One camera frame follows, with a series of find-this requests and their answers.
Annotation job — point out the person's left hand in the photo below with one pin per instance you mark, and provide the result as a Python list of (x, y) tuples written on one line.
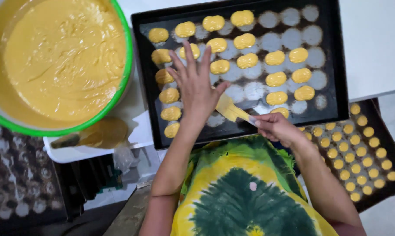
[(196, 95)]

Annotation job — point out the person's right hand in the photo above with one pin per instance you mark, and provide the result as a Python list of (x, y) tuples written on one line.
[(281, 129)]

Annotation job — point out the person's right fingers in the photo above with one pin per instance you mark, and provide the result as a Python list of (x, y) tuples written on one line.
[(263, 123)]

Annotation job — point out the batter coated plastic scraper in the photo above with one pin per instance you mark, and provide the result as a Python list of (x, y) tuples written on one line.
[(230, 109)]

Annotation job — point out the group of yellow dough dollops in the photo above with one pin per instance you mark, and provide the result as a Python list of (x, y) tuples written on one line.
[(276, 78)]

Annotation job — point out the green yellow tie-dye shirt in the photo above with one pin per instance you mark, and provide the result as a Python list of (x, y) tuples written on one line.
[(243, 196)]

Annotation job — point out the large black baking tray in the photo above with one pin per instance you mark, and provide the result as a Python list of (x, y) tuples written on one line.
[(332, 65)]

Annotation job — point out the rows of small dough rounds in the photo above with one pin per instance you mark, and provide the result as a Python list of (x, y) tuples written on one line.
[(351, 157)]

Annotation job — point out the black tray with small rounds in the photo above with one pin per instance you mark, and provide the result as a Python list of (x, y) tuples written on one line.
[(392, 149)]

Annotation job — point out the clear plastic bag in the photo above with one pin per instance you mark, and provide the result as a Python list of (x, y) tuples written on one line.
[(123, 160)]

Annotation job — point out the green rimmed mixing bowl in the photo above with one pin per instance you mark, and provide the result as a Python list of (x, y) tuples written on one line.
[(123, 70)]

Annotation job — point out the batter smeared spatula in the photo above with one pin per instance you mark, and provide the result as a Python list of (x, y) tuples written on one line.
[(99, 132)]

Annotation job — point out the yellow batter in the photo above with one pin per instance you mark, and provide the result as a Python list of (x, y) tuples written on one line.
[(63, 59)]

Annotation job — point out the empty floured black tray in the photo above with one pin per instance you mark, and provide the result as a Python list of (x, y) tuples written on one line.
[(20, 170)]

